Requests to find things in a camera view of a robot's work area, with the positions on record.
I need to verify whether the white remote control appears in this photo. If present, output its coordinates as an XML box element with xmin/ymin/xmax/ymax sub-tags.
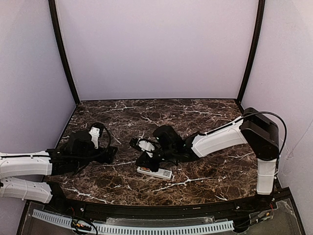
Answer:
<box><xmin>137</xmin><ymin>166</ymin><xmax>172</xmax><ymax>180</ymax></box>

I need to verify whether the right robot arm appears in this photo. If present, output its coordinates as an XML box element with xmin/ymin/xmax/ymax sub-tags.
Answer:
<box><xmin>130</xmin><ymin>107</ymin><xmax>286</xmax><ymax>195</ymax></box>

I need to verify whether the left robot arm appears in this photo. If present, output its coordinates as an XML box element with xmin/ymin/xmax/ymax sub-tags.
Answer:
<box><xmin>0</xmin><ymin>128</ymin><xmax>118</xmax><ymax>204</ymax></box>

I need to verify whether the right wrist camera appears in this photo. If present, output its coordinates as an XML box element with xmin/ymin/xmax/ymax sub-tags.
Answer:
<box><xmin>129</xmin><ymin>138</ymin><xmax>157</xmax><ymax>152</ymax></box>

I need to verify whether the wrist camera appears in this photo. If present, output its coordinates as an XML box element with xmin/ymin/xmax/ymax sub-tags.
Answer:
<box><xmin>129</xmin><ymin>138</ymin><xmax>157</xmax><ymax>152</ymax></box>
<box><xmin>89</xmin><ymin>122</ymin><xmax>112</xmax><ymax>149</ymax></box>

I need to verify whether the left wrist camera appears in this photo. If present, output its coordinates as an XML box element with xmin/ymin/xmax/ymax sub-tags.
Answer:
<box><xmin>89</xmin><ymin>122</ymin><xmax>112</xmax><ymax>149</ymax></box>

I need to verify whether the white slotted cable duct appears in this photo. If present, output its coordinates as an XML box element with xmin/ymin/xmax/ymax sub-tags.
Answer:
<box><xmin>32</xmin><ymin>209</ymin><xmax>234</xmax><ymax>235</ymax></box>

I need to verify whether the black front rail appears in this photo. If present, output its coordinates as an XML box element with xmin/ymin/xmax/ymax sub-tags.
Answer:
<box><xmin>44</xmin><ymin>197</ymin><xmax>271</xmax><ymax>221</ymax></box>

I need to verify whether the left black frame post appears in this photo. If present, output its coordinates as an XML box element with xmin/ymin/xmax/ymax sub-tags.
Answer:
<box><xmin>48</xmin><ymin>0</ymin><xmax>80</xmax><ymax>106</ymax></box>

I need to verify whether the black frame post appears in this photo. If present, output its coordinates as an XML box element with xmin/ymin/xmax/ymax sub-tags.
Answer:
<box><xmin>236</xmin><ymin>0</ymin><xmax>266</xmax><ymax>104</ymax></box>
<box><xmin>48</xmin><ymin>0</ymin><xmax>80</xmax><ymax>106</ymax></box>

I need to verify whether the right black frame post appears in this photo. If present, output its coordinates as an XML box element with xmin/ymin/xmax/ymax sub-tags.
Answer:
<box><xmin>236</xmin><ymin>0</ymin><xmax>266</xmax><ymax>104</ymax></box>

